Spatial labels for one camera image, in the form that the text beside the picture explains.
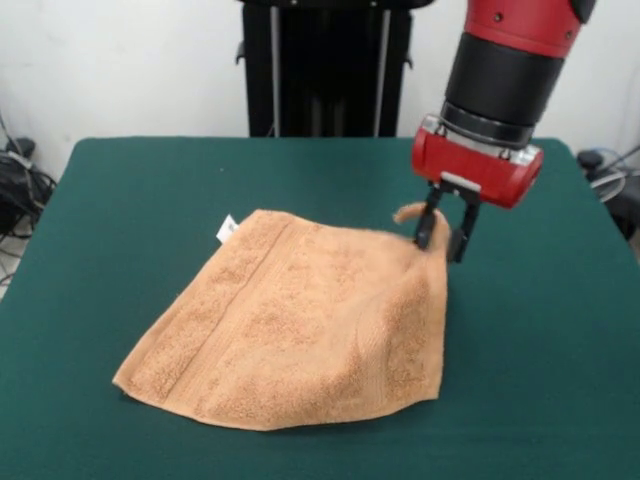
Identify tan terry towel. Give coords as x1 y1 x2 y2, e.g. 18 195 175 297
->
110 201 469 433

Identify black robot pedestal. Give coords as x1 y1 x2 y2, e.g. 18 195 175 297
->
233 0 417 139

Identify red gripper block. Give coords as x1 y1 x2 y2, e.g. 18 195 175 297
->
411 125 545 264

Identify black cable bundle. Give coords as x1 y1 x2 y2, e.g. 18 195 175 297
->
0 149 59 241

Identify dark green table cloth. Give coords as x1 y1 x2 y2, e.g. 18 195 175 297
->
0 137 640 480

